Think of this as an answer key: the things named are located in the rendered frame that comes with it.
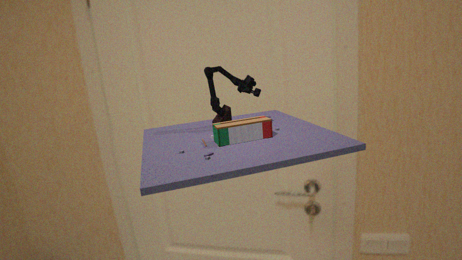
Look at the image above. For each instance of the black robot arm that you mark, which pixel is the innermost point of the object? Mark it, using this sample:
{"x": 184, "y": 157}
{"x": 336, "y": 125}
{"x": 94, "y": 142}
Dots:
{"x": 215, "y": 101}

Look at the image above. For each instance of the tan rectangular box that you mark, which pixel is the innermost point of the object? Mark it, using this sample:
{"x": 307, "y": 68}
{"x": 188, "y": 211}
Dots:
{"x": 242, "y": 130}

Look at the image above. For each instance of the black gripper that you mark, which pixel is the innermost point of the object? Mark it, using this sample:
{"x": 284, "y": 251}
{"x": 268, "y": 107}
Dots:
{"x": 248, "y": 89}

